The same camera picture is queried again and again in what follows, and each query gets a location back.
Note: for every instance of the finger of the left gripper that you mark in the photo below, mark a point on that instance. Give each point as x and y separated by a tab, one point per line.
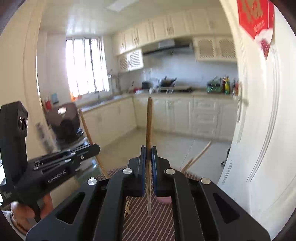
46	164
84	152

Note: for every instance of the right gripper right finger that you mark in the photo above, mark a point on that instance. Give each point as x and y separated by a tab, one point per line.
201	210

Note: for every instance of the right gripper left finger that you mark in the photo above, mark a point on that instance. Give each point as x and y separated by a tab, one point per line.
96	210

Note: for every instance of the wooden chopstick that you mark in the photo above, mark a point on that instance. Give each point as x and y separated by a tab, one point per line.
91	142
193	160
148	155

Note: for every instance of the kitchen window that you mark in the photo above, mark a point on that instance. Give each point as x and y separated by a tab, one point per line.
86	66

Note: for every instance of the lower kitchen cabinets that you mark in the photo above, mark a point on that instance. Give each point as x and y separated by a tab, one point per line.
189	114

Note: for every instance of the kitchen cabinets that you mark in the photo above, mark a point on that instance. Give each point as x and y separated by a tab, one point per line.
207	31
189	114

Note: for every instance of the upper kitchen cabinets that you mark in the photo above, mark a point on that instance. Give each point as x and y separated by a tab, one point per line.
207	31

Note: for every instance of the person's left hand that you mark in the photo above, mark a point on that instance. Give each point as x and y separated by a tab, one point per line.
20	213

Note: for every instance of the pink cylindrical utensil holder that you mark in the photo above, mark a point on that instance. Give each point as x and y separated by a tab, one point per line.
165	200

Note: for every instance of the black rice cooker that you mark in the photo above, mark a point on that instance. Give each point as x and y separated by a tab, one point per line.
65	123

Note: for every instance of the brown polka dot tablecloth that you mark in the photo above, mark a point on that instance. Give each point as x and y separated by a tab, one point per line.
138	226

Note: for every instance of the white open door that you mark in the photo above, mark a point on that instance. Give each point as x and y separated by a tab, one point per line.
260	170

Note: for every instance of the gas stove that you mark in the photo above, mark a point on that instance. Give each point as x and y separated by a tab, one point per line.
175	89

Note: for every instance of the black wok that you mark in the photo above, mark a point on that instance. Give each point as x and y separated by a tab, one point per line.
167	82

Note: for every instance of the green electric cooker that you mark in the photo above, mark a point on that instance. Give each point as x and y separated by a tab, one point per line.
214	85

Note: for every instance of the green bottle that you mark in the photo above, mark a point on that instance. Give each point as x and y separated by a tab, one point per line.
226	85

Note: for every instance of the range hood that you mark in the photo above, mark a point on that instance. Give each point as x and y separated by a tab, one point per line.
169	47

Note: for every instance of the ceiling light panel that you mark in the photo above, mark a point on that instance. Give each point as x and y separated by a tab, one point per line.
119	5

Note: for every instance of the red fu door decoration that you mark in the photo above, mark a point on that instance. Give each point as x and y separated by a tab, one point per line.
257	19

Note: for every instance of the silver door handle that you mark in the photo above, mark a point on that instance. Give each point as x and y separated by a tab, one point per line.
240	101

